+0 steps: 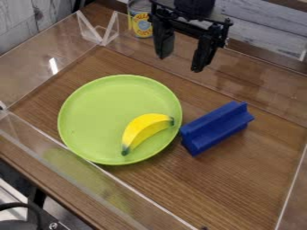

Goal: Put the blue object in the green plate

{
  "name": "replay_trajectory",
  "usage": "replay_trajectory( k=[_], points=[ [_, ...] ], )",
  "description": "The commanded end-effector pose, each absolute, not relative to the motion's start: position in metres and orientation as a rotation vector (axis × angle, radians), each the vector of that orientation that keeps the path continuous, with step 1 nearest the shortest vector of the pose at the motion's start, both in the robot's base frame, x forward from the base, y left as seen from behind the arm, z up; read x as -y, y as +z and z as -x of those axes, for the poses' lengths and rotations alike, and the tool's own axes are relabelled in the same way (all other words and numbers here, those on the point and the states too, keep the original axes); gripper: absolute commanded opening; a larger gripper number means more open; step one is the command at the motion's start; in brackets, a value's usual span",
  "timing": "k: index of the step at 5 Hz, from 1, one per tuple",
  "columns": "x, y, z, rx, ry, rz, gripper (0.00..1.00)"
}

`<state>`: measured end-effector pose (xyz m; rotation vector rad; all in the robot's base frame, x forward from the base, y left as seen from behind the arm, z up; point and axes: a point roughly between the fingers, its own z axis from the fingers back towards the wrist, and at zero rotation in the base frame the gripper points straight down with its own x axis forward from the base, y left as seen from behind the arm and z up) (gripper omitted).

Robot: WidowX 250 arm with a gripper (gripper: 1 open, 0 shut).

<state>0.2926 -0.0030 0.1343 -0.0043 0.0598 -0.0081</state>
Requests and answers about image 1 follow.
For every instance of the yellow toy banana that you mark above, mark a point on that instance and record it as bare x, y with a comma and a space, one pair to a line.
142, 128

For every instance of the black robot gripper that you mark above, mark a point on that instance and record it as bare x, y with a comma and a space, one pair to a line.
191, 16

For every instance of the yellow labelled tin can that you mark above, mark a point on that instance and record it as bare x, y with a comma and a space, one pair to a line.
139, 9

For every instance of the green plate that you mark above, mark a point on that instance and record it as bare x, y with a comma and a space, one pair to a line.
99, 109

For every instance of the black metal stand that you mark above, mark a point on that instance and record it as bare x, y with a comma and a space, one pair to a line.
19, 215

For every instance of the blue plastic block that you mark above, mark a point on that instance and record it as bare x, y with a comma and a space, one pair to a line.
214, 127

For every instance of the clear acrylic front wall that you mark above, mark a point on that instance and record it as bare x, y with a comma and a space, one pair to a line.
94, 194

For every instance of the clear acrylic corner bracket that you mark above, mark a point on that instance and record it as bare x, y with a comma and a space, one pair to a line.
98, 34

